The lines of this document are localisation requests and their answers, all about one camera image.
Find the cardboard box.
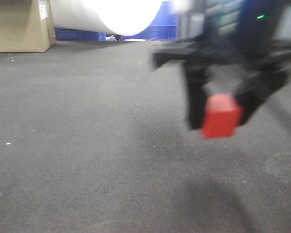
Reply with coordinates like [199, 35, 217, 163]
[0, 0, 56, 53]

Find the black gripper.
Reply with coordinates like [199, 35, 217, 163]
[151, 0, 291, 130]

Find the white paper roll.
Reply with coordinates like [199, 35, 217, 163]
[50, 0, 162, 36]

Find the blue plastic crate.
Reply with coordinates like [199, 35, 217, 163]
[54, 1, 180, 41]

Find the red magnetic cube block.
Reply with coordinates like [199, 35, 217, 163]
[200, 94, 244, 139]

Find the dark grey table mat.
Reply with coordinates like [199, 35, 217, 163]
[0, 41, 291, 233]

